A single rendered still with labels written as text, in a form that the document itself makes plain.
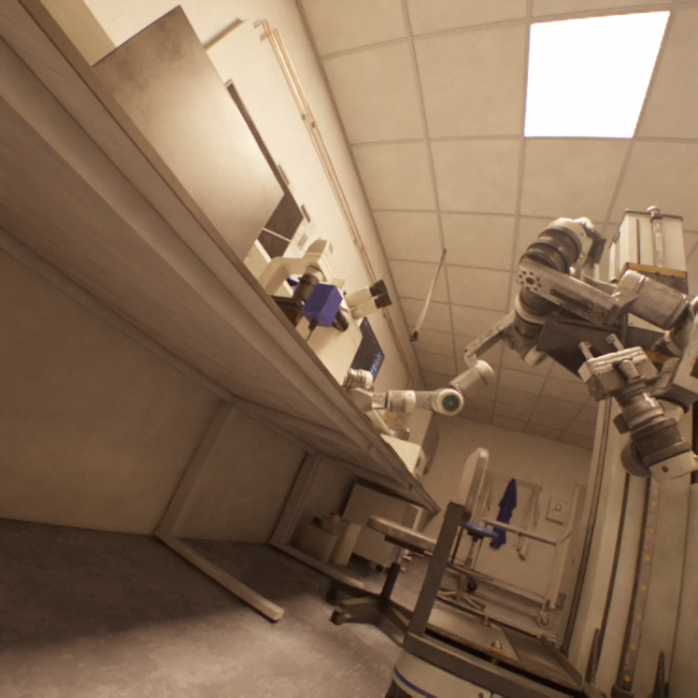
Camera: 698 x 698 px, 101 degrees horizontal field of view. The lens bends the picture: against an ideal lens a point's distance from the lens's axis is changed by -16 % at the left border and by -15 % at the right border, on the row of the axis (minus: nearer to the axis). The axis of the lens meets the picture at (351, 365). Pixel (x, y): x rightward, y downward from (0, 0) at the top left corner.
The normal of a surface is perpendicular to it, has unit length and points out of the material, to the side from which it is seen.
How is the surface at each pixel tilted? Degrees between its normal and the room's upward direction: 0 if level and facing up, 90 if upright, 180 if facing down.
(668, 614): 90
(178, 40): 86
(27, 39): 180
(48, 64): 180
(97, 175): 90
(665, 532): 90
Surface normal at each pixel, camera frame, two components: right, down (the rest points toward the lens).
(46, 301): 0.88, 0.21
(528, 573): -0.30, -0.46
